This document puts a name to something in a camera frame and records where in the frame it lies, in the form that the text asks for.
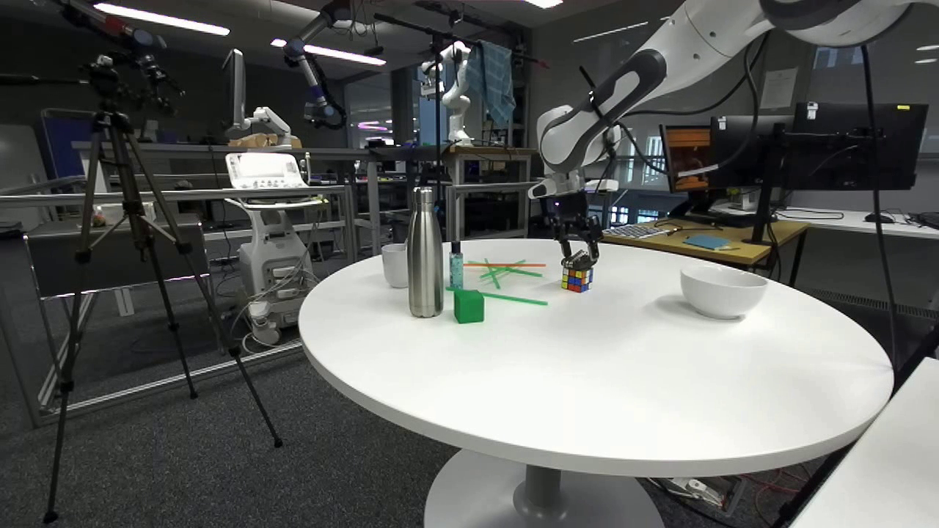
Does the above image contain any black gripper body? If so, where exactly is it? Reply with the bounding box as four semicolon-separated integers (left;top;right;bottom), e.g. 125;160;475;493
541;192;594;242

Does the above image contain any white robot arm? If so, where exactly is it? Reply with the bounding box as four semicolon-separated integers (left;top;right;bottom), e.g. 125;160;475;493
527;0;939;270

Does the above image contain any multicoloured Rubik's cube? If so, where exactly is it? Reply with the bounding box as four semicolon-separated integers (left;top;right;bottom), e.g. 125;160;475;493
560;267;593;293

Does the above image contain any green cube block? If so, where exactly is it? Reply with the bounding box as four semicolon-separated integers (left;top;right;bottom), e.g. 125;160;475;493
453;290;483;323

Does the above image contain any orange straw stick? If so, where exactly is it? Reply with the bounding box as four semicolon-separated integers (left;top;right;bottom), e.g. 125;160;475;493
462;261;546;270

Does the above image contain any stainless steel water bottle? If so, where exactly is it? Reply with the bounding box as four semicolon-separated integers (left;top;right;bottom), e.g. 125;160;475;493
406;185;442;321

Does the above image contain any white ceramic bowl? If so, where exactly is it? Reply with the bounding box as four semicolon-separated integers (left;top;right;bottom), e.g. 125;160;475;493
681;267;767;321

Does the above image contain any blue hanging cloth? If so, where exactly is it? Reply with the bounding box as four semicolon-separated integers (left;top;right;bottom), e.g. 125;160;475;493
465;41;515;129

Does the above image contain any wooden side table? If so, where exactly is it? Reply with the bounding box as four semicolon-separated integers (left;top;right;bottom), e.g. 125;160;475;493
604;220;807;276

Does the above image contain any round white table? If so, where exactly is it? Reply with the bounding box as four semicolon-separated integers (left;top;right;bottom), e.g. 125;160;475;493
298;237;892;528

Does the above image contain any white mug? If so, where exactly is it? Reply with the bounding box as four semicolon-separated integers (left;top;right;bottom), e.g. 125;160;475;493
381;243;406;290

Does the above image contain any black computer monitor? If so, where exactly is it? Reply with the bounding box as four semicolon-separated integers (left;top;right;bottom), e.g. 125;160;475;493
716;101;929;246

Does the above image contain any white medical cart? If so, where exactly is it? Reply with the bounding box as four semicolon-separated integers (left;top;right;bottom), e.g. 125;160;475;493
226;107;324;347

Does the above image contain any white corner table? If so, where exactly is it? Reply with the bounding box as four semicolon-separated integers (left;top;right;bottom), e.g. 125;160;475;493
788;359;939;528

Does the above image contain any black camera tripod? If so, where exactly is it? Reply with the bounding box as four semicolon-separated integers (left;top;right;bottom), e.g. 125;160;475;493
37;54;286;526

